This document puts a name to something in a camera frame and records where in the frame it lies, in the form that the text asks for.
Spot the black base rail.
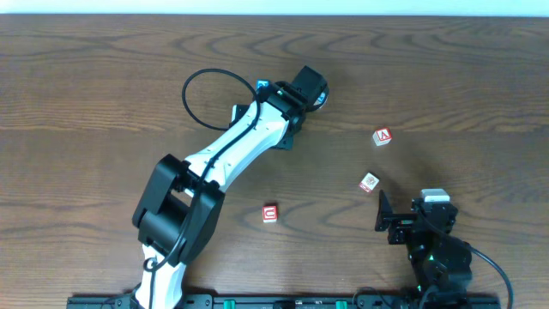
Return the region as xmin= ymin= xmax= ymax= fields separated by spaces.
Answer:
xmin=66 ymin=284 xmax=502 ymax=309

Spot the red letter A block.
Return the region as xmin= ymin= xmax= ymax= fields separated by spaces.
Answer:
xmin=372 ymin=127 xmax=392 ymax=146

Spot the shell picture block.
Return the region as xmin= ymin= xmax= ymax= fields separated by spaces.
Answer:
xmin=359 ymin=173 xmax=379 ymax=193

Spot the blue number 2 block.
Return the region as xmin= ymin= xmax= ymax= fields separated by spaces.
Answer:
xmin=256 ymin=79 xmax=270 ymax=91

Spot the blue letter P block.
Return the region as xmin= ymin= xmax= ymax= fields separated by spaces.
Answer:
xmin=313 ymin=92 xmax=328 ymax=108

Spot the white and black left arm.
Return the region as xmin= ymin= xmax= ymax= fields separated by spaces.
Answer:
xmin=130 ymin=66 xmax=329 ymax=308

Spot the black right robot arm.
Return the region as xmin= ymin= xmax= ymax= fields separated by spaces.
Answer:
xmin=375 ymin=189 xmax=472 ymax=308

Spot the red letter U block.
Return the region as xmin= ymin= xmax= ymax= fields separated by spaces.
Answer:
xmin=262 ymin=205 xmax=278 ymax=223

